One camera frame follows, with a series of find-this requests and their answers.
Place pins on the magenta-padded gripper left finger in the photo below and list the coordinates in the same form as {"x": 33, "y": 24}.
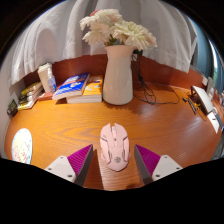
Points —
{"x": 63, "y": 166}

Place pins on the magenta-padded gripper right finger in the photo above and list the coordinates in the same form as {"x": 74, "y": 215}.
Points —
{"x": 163, "y": 166}

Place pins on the pink computer mouse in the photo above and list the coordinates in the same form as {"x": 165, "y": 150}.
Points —
{"x": 115, "y": 146}

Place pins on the round cartoon mouse pad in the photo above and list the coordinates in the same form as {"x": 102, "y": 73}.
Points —
{"x": 22, "y": 146}

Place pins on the flat red book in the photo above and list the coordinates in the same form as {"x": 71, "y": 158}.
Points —
{"x": 45, "y": 96}

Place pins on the dark green mug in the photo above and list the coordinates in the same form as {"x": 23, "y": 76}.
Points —
{"x": 12, "y": 108}

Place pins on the black and yellow book stack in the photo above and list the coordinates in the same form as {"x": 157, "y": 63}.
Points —
{"x": 30, "y": 96}

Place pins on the white flat device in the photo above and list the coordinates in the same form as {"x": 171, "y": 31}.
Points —
{"x": 202, "y": 98}

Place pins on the orange book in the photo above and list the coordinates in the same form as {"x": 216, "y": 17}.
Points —
{"x": 93, "y": 90}

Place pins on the cream lidded tumbler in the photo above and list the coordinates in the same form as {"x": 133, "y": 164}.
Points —
{"x": 43, "y": 78}

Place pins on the white ceramic vase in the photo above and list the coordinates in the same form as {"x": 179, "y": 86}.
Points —
{"x": 118, "y": 80}

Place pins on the window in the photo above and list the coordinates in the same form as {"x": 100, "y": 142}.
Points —
{"x": 205, "y": 56}

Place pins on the white curtain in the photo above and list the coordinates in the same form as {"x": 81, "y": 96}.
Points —
{"x": 60, "y": 30}

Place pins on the white and pink flowers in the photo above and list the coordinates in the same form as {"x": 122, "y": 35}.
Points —
{"x": 126, "y": 31}

